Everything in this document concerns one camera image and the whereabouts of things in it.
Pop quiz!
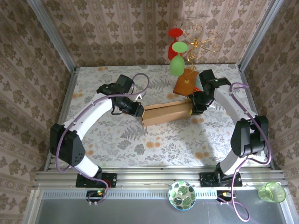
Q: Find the brown cardboard box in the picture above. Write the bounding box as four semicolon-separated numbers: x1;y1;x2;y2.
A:
141;99;195;127

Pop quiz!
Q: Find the green plastic wine glass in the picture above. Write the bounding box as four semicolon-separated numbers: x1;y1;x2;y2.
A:
168;42;188;77

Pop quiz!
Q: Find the floral patterned table mat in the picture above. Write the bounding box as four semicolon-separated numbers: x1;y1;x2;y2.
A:
50;64;268;168

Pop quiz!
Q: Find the red plastic wine glass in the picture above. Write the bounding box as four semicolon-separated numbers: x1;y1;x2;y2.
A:
167;28;183;65

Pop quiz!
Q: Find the leaf pattern bowl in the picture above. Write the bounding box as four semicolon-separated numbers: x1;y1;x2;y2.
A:
168;181;197;212

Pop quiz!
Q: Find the small black controller board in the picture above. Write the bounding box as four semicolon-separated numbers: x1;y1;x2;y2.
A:
216;189;235;203
85;189;106;203

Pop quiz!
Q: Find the grey metal shelf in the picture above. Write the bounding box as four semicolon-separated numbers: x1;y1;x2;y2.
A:
30;189;296;224

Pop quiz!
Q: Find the green transparent plastic cup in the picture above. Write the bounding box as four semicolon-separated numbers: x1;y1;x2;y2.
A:
257;181;287;203

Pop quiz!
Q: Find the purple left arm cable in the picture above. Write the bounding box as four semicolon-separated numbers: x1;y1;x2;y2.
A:
56;73;150;206

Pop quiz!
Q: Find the gold wire glass rack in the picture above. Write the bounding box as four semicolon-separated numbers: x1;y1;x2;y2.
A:
182;24;221;70

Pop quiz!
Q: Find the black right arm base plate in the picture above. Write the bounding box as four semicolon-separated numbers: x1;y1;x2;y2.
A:
199;171;242;188

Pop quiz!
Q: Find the long aluminium mounting rail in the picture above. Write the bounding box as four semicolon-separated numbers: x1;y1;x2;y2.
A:
32;167;287;190

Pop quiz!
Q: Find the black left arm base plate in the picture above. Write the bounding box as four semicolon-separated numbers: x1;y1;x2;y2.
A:
76;172;117;189

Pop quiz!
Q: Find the aluminium frame post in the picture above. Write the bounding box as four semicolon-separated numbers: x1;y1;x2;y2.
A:
237;0;285;70
26;0;77;73

